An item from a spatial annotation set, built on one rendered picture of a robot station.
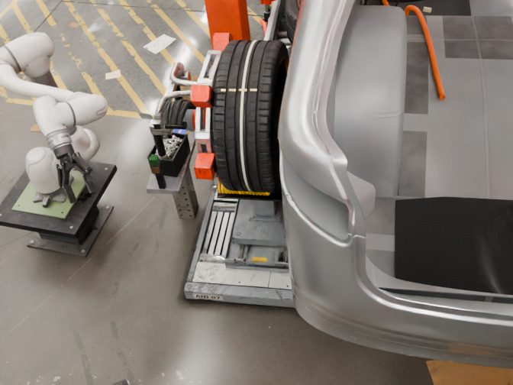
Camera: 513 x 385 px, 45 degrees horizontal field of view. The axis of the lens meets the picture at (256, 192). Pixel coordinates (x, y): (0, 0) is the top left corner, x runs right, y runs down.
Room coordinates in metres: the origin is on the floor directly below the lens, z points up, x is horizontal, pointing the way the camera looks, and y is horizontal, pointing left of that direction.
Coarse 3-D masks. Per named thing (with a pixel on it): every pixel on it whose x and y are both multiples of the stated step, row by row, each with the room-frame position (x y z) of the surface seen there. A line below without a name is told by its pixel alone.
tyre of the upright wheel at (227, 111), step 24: (240, 48) 2.18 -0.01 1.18; (264, 48) 2.16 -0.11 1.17; (240, 72) 2.04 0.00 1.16; (264, 72) 2.01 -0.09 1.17; (216, 96) 1.96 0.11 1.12; (240, 96) 1.94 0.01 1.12; (264, 96) 1.92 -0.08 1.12; (216, 120) 1.89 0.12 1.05; (264, 120) 1.85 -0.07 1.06; (216, 144) 1.85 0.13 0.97; (264, 144) 1.80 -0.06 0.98; (240, 168) 1.80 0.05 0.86; (264, 168) 1.78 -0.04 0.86
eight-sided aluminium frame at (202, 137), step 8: (208, 56) 2.23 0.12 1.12; (216, 56) 2.23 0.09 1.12; (208, 64) 2.19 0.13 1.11; (216, 64) 2.17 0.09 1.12; (216, 72) 2.14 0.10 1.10; (200, 80) 2.07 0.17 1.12; (208, 80) 2.07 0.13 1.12; (200, 112) 1.98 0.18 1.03; (208, 112) 1.97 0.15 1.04; (200, 120) 1.96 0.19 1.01; (208, 120) 1.95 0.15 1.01; (200, 128) 1.94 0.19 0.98; (208, 128) 1.92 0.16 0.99; (200, 136) 1.91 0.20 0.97; (208, 136) 1.90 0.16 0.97; (200, 144) 1.90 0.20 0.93; (208, 144) 1.90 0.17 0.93; (200, 152) 1.91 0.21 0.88; (208, 152) 1.90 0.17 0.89; (216, 168) 1.91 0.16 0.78; (216, 176) 1.89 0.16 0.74
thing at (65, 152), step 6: (66, 144) 1.86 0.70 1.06; (54, 150) 1.84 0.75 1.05; (60, 150) 1.83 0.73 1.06; (66, 150) 1.83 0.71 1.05; (72, 150) 1.84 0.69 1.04; (60, 156) 1.82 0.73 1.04; (66, 156) 1.83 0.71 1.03; (72, 156) 1.82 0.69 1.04; (60, 162) 1.84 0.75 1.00; (72, 162) 1.80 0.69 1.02; (66, 168) 1.81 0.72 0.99; (72, 168) 1.81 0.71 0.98
